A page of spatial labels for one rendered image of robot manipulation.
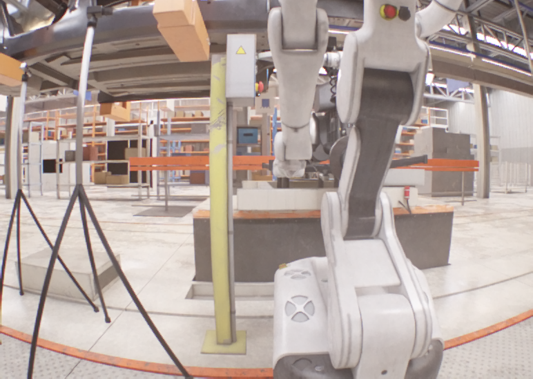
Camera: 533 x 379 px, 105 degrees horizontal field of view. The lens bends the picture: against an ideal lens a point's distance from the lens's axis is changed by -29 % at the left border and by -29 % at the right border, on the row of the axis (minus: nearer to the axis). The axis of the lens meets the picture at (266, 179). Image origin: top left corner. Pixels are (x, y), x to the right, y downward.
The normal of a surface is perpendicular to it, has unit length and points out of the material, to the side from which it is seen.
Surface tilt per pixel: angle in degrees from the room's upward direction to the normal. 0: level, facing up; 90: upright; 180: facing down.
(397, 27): 115
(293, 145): 141
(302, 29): 119
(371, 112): 133
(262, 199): 90
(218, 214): 90
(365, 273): 25
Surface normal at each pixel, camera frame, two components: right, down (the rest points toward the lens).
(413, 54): -0.04, 0.41
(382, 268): -0.01, -0.89
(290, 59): -0.16, 0.64
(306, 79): 0.24, 0.74
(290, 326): -0.01, -0.76
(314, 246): 0.05, 0.04
